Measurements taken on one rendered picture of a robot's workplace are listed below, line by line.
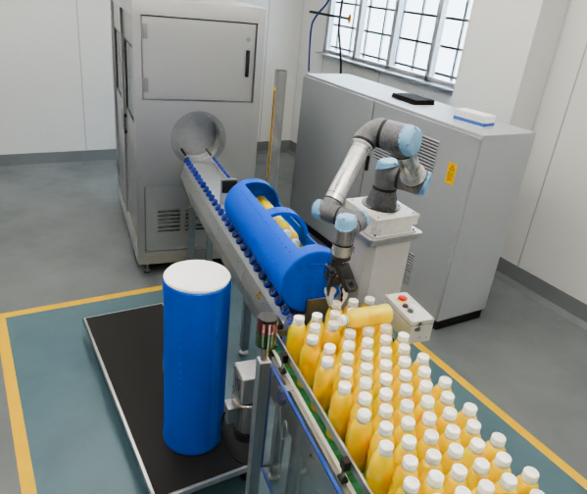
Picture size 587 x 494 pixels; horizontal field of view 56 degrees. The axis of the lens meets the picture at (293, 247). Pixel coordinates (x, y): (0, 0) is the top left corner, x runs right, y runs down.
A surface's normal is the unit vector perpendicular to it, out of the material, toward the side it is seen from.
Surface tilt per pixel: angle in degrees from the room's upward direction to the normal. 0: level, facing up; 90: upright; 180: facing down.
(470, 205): 90
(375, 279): 90
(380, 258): 90
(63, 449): 0
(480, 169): 90
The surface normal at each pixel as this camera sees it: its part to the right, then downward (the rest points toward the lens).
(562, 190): -0.87, 0.14
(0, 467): 0.10, -0.90
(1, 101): 0.49, 0.42
